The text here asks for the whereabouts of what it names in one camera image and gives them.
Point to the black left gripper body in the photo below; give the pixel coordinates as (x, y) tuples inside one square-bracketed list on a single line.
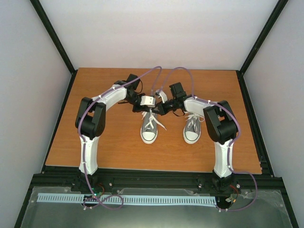
[(136, 109)]

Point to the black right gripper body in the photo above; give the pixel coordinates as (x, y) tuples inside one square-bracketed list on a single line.
[(165, 110)]

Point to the white shoelace of sneaker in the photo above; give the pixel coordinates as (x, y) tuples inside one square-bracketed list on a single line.
[(193, 123), (150, 122)]

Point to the grey sneaker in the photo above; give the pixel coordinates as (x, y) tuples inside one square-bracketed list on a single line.
[(148, 138), (190, 137)]

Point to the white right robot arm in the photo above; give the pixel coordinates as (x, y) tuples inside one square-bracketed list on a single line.
[(222, 126)]

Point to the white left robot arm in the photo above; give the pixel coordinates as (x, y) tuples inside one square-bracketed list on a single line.
[(91, 117)]

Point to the clear plastic front sheet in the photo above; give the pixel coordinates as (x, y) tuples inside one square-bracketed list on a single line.
[(249, 209)]

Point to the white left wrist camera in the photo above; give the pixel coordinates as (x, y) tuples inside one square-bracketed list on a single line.
[(148, 101)]

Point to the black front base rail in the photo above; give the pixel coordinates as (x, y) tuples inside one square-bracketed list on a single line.
[(112, 180)]

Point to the light blue cable duct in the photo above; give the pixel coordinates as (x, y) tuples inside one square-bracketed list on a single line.
[(131, 200)]

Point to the black left frame post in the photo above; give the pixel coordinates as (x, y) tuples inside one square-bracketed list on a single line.
[(52, 34)]

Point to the black frame post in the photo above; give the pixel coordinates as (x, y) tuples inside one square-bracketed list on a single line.
[(52, 34), (280, 5)]

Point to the black right frame post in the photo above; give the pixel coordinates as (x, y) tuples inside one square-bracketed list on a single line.
[(280, 5)]

